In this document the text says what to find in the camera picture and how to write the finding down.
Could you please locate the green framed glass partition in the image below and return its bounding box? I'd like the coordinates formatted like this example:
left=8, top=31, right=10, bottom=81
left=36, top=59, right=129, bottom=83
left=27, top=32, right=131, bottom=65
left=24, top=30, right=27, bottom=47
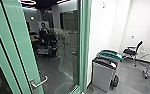
left=0, top=0, right=93, bottom=94

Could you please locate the black office chair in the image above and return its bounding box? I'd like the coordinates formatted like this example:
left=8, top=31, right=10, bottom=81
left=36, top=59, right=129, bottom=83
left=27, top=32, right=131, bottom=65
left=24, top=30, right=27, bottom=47
left=121, top=40, right=145, bottom=67

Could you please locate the silver door handle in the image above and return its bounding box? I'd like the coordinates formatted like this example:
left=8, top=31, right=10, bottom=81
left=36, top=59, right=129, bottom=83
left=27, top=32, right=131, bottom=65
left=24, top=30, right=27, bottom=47
left=29, top=75, right=50, bottom=90

